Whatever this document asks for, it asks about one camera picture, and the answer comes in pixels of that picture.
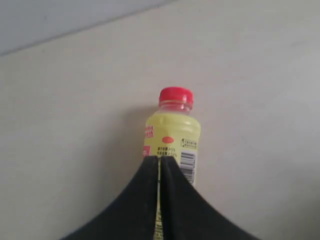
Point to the yellow bottle with red cap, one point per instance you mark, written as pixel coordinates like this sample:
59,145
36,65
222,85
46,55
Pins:
170,131

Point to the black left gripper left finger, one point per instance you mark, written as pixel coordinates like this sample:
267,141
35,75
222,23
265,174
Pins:
132,215

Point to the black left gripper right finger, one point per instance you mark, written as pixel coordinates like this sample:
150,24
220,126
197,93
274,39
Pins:
186,215

